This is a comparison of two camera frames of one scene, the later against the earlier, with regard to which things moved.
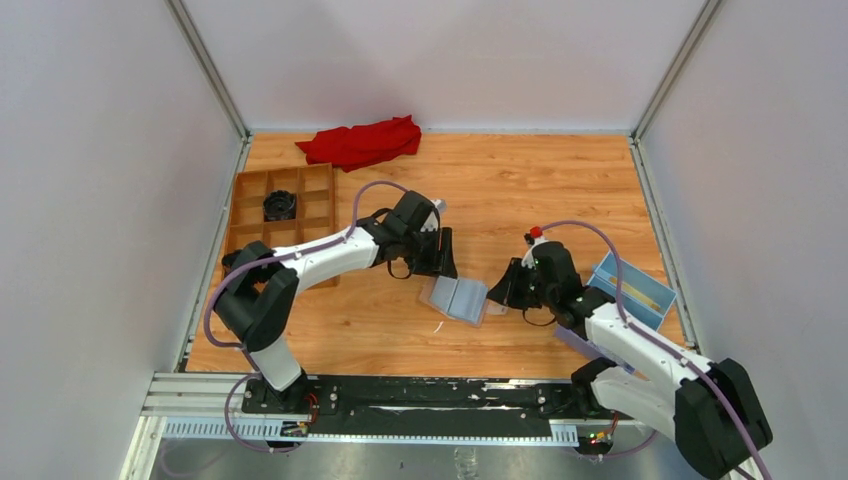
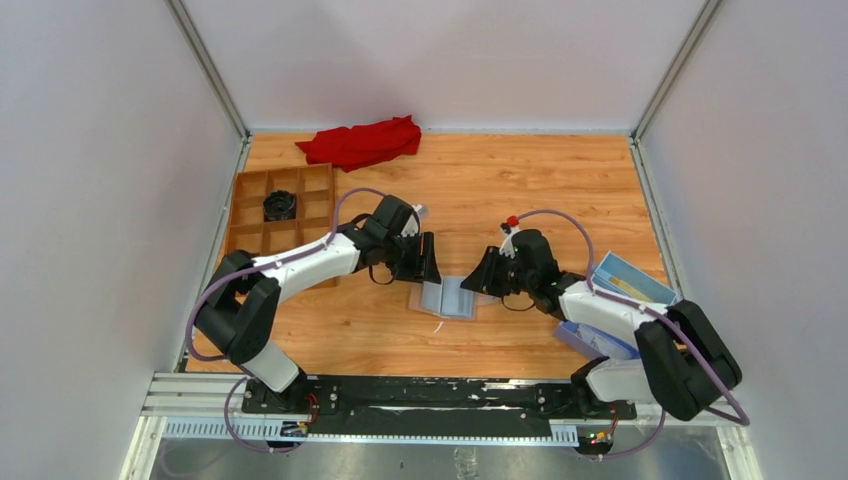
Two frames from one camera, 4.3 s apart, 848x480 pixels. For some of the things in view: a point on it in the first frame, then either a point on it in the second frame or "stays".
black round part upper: [279, 205] stays
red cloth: [350, 148] stays
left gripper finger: [448, 267] to [431, 269]
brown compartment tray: [314, 189] stays
